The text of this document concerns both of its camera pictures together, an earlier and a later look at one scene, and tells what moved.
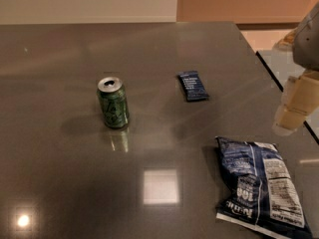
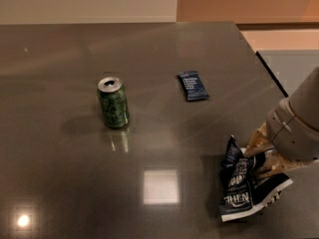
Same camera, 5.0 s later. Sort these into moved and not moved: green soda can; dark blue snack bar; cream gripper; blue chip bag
Moved: cream gripper; blue chip bag
Not moved: green soda can; dark blue snack bar
